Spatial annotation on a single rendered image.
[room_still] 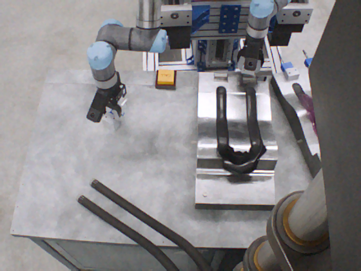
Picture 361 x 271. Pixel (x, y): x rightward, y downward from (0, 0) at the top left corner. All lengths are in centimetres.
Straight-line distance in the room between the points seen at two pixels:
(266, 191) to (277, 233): 77
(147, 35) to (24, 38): 194
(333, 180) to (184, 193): 111
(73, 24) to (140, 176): 185
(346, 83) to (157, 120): 126
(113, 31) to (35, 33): 186
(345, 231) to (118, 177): 119
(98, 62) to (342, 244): 101
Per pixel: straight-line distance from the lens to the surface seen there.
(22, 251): 230
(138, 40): 125
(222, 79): 154
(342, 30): 30
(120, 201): 132
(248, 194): 133
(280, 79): 160
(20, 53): 300
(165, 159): 143
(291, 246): 58
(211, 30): 187
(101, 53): 120
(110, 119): 147
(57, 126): 156
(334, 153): 30
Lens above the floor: 209
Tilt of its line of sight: 60 degrees down
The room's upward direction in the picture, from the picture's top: straight up
